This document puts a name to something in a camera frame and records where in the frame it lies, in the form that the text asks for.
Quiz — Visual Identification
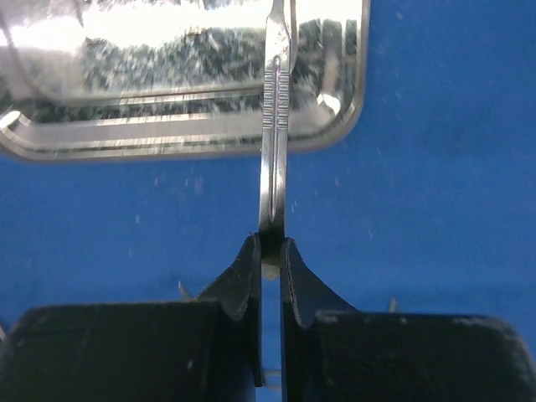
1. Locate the steel instrument tray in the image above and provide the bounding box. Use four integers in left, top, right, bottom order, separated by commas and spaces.
1, 1, 370, 161

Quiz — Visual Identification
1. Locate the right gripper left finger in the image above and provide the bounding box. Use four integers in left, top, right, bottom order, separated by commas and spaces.
1, 234, 263, 401

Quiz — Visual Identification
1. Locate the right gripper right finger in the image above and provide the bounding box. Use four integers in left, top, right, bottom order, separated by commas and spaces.
280, 239, 535, 401

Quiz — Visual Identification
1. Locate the blue surgical cloth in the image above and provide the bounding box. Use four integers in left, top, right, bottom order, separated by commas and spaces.
1, 1, 535, 401

